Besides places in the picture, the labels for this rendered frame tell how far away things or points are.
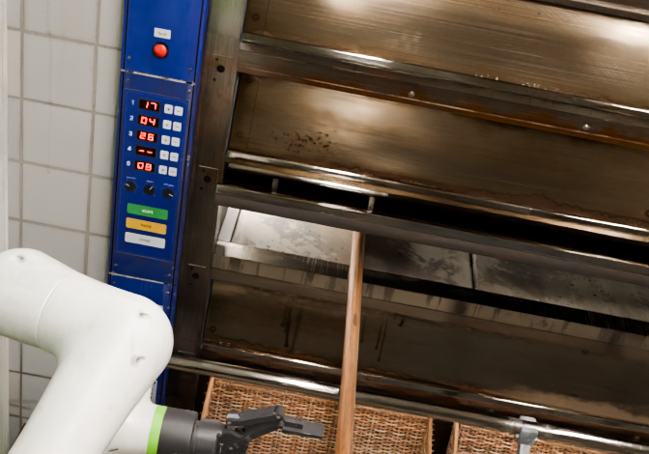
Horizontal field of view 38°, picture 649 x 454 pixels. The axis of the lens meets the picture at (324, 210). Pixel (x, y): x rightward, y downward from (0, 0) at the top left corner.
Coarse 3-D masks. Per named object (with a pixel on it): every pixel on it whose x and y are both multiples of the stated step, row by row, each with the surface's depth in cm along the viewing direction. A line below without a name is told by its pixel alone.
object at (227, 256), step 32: (224, 256) 214; (256, 256) 216; (288, 256) 218; (384, 288) 215; (416, 288) 216; (448, 288) 218; (512, 320) 216; (544, 320) 216; (576, 320) 216; (608, 320) 218
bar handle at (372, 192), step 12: (240, 168) 191; (252, 168) 191; (264, 168) 192; (276, 180) 192; (288, 180) 192; (300, 180) 191; (312, 180) 191; (324, 180) 192; (276, 192) 193; (360, 192) 192; (372, 192) 192; (384, 192) 192; (372, 204) 192
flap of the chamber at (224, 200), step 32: (288, 192) 198; (320, 192) 202; (352, 192) 206; (320, 224) 190; (352, 224) 190; (448, 224) 198; (480, 224) 202; (512, 224) 206; (512, 256) 190; (544, 256) 190; (640, 256) 202
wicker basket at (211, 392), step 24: (216, 384) 228; (240, 384) 228; (216, 408) 230; (240, 408) 230; (288, 408) 229; (312, 408) 229; (336, 408) 229; (360, 408) 229; (336, 432) 231; (360, 432) 231; (384, 432) 231; (408, 432) 230
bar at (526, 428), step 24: (192, 360) 183; (264, 384) 183; (288, 384) 183; (312, 384) 183; (336, 384) 184; (384, 408) 184; (408, 408) 183; (432, 408) 183; (456, 408) 184; (528, 432) 183; (552, 432) 184; (576, 432) 184
